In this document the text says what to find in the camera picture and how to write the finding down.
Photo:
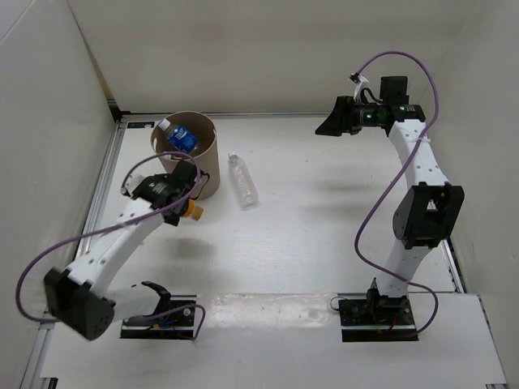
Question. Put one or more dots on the right aluminium table rail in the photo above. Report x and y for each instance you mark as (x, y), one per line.
(453, 265)

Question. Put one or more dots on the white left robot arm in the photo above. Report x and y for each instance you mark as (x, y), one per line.
(81, 297)

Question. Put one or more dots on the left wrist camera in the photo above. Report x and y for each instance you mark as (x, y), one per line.
(130, 184)

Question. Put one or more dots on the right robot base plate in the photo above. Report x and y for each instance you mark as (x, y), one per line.
(374, 319)

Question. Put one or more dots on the clear unlabelled plastic bottle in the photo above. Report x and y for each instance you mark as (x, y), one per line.
(242, 182)

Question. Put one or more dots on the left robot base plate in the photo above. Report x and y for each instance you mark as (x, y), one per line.
(179, 324)

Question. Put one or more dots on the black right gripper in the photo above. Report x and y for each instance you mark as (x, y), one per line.
(345, 120)

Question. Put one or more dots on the blue Pocari Sweat bottle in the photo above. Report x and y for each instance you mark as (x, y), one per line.
(179, 136)

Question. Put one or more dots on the left blue corner sticker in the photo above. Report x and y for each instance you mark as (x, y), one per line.
(138, 125)

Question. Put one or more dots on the rear aluminium table rail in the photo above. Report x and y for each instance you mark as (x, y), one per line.
(144, 117)

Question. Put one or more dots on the aluminium table rail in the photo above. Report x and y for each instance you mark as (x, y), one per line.
(144, 117)
(97, 206)
(453, 265)

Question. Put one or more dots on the orange juice bottle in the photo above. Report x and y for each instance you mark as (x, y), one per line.
(193, 211)

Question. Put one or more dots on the brown cylindrical paper bin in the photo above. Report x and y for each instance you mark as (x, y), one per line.
(206, 154)

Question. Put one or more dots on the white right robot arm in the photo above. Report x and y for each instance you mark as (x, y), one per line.
(425, 216)

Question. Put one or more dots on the left aluminium table rail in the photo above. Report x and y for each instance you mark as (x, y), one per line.
(97, 206)

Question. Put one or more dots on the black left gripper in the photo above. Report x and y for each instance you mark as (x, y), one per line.
(173, 220)

